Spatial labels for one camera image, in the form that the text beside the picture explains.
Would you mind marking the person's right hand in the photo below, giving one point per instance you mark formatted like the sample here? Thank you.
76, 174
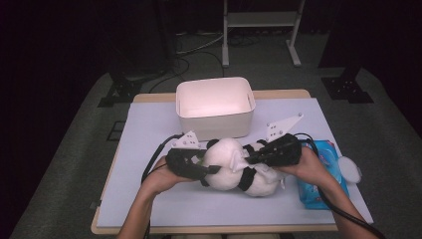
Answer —
308, 169

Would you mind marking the person's left hand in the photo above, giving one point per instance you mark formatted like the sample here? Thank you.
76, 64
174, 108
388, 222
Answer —
161, 177

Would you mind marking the panda plush toy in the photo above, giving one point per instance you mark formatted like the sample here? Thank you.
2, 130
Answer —
222, 172

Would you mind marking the black stand base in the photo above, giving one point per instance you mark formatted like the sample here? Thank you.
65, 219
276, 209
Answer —
121, 93
346, 89

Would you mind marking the white metal stand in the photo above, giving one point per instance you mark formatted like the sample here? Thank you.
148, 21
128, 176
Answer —
260, 19

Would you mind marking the white wet wipe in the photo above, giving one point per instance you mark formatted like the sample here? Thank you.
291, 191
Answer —
239, 161

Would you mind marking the blue wet wipes pack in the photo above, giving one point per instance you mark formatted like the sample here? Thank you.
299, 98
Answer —
312, 197

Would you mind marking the pale lilac table mat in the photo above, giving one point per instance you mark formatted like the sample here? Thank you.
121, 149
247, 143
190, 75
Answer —
149, 126

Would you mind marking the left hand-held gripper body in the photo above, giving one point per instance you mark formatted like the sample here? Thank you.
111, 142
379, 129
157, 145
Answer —
177, 164

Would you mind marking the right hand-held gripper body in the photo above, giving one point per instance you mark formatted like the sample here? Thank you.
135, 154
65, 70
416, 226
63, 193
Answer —
285, 151

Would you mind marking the white plastic storage box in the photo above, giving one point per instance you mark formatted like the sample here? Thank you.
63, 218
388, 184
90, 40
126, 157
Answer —
215, 126

